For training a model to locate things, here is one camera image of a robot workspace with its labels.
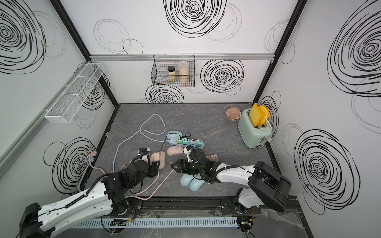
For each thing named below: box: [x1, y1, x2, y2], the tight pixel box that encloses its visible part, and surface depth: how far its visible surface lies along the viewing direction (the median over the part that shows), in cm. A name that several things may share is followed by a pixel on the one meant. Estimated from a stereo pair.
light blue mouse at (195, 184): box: [189, 173, 206, 192], surface depth 80 cm
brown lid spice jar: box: [167, 65, 176, 85], surface depth 88 cm
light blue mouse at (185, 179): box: [179, 173, 194, 187], surface depth 82 cm
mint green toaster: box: [237, 108, 273, 149], surface depth 88 cm
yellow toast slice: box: [249, 103, 271, 128], surface depth 88 cm
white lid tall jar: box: [178, 60, 190, 85], surface depth 87 cm
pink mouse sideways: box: [166, 145, 185, 157], surface depth 94 cm
